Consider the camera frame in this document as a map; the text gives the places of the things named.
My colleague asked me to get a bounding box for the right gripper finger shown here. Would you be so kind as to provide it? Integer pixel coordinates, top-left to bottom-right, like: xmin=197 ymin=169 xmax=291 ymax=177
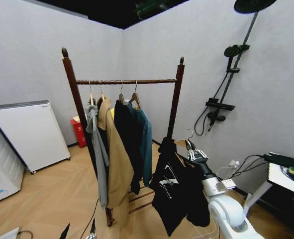
xmin=196 ymin=147 xmax=209 ymax=160
xmin=185 ymin=139 xmax=199 ymax=162

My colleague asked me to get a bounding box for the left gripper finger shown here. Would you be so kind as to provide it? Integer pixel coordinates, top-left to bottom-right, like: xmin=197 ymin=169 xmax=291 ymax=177
xmin=59 ymin=223 xmax=71 ymax=239
xmin=86 ymin=218 xmax=98 ymax=239

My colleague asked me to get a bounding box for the wooden hanger with metal hook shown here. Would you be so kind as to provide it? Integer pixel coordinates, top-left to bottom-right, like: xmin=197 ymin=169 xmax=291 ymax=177
xmin=173 ymin=128 xmax=196 ymax=168

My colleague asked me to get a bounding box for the black t-shirt with white print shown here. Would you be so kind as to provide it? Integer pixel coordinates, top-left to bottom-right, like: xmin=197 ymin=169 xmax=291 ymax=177
xmin=148 ymin=136 xmax=211 ymax=238

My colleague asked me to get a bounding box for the teal hanging garment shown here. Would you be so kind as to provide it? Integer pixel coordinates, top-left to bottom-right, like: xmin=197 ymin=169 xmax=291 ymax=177
xmin=125 ymin=100 xmax=153 ymax=187

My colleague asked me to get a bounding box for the plain black hanging garment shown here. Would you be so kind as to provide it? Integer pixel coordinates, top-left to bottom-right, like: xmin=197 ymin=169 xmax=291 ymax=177
xmin=113 ymin=99 xmax=145 ymax=196

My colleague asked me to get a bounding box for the wooden hanger with teal garment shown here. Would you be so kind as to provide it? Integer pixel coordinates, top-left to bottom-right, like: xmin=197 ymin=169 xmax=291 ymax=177
xmin=129 ymin=80 xmax=142 ymax=111

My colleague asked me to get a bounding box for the grey hanging garment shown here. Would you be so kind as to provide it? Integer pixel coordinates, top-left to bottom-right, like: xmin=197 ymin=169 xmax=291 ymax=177
xmin=86 ymin=98 xmax=110 ymax=210

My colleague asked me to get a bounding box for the wooden hanger with black garment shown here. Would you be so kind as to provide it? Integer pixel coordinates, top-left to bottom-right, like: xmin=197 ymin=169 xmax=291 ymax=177
xmin=118 ymin=80 xmax=126 ymax=105

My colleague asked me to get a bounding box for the wooden hanger with tan coat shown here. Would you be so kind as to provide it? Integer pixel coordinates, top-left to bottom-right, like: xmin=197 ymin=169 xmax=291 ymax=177
xmin=98 ymin=80 xmax=106 ymax=102

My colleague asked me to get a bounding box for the wooden hanger with grey garment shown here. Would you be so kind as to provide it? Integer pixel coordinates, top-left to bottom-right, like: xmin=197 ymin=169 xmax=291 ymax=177
xmin=88 ymin=81 xmax=96 ymax=106

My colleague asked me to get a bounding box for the black shower mixer shelf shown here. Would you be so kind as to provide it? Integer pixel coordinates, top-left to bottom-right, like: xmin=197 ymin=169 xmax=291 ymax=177
xmin=205 ymin=98 xmax=236 ymax=125

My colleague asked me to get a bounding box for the white flat box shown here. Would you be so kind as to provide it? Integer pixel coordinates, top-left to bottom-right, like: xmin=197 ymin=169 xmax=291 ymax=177
xmin=0 ymin=226 xmax=21 ymax=239

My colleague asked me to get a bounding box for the tan long coat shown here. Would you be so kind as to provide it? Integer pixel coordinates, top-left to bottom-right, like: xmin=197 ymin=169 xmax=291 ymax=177
xmin=97 ymin=97 xmax=135 ymax=227

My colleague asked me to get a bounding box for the black power adapter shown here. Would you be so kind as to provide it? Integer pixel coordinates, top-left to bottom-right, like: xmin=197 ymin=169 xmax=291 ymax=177
xmin=263 ymin=152 xmax=294 ymax=167

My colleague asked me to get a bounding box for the white table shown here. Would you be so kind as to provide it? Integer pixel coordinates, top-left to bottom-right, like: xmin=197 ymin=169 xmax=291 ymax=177
xmin=243 ymin=151 xmax=294 ymax=218

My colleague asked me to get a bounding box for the white washing machine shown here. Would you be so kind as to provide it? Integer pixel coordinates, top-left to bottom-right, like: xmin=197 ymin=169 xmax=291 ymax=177
xmin=0 ymin=113 xmax=26 ymax=206

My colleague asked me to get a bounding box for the black cabinet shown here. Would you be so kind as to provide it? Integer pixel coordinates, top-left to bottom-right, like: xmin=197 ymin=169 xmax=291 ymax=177
xmin=257 ymin=181 xmax=294 ymax=238

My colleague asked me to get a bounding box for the red bin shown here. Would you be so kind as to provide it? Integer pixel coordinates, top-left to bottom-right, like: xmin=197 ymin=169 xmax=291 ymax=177
xmin=70 ymin=115 xmax=88 ymax=148

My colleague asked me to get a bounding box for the white box appliance on wheels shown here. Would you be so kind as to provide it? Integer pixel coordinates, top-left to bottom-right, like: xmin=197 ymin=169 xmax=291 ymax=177
xmin=0 ymin=100 xmax=71 ymax=174

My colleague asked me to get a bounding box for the black hand shower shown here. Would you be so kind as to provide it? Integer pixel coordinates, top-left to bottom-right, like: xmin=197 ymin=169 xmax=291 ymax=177
xmin=223 ymin=44 xmax=242 ymax=72

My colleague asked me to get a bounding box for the dark wooden clothes rack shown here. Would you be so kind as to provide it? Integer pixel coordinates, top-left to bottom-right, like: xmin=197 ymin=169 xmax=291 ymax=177
xmin=61 ymin=47 xmax=185 ymax=227

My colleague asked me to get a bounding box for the round black overhead shower head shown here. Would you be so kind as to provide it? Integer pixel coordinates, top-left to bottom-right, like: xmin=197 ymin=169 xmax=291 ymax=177
xmin=233 ymin=0 xmax=278 ymax=14

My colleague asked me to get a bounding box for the thin black floor cable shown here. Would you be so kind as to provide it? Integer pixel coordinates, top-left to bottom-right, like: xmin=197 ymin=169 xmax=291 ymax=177
xmin=81 ymin=198 xmax=100 ymax=239

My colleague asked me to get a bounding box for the white cable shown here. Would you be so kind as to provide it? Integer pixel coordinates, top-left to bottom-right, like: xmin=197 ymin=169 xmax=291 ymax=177
xmin=215 ymin=165 xmax=235 ymax=180

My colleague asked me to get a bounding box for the black shower hose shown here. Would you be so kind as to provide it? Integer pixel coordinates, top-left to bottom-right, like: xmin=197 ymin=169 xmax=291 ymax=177
xmin=194 ymin=71 xmax=231 ymax=136

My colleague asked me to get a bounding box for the black power cable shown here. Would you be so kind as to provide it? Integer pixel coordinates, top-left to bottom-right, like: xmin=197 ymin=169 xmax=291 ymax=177
xmin=230 ymin=154 xmax=271 ymax=180

